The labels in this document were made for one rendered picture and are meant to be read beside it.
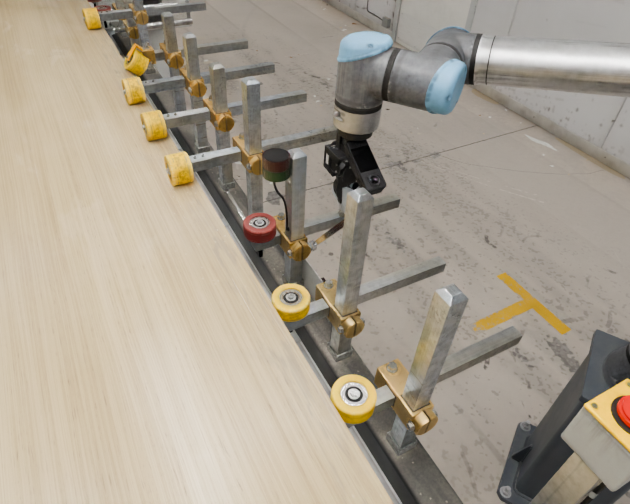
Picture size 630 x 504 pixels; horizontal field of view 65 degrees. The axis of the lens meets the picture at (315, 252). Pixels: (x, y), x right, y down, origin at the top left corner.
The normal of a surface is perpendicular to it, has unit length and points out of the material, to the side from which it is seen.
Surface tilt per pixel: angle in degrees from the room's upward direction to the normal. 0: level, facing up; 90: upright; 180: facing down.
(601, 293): 0
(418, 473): 0
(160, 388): 0
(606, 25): 90
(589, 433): 90
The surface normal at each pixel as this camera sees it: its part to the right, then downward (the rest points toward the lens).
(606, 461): -0.88, 0.29
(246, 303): 0.05, -0.74
